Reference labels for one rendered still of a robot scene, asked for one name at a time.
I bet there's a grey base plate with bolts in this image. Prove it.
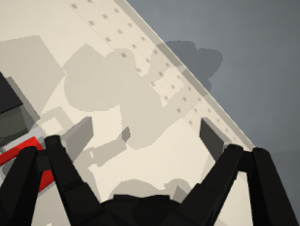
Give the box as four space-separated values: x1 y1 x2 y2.
0 105 56 198

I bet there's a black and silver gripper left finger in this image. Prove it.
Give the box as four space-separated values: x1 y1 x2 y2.
0 116 117 226

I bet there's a black box with red handle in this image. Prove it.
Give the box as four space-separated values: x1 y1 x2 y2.
0 71 55 192

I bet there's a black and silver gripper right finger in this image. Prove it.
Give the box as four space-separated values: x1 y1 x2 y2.
160 117 299 226

